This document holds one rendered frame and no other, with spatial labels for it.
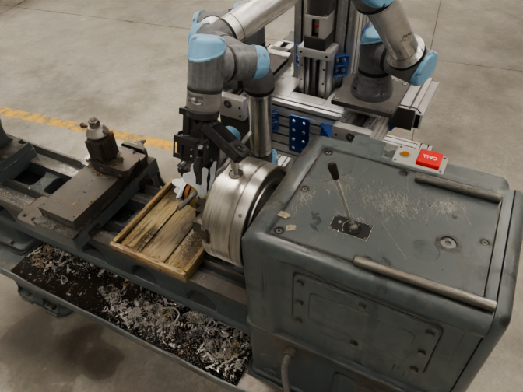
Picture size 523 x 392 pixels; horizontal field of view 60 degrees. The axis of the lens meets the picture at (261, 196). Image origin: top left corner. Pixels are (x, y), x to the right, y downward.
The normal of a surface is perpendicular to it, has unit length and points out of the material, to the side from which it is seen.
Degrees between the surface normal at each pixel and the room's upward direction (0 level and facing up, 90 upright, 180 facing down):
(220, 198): 36
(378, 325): 90
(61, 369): 0
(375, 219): 0
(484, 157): 0
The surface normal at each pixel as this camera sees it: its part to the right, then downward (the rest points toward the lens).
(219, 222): -0.40, 0.17
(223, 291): -0.04, -0.72
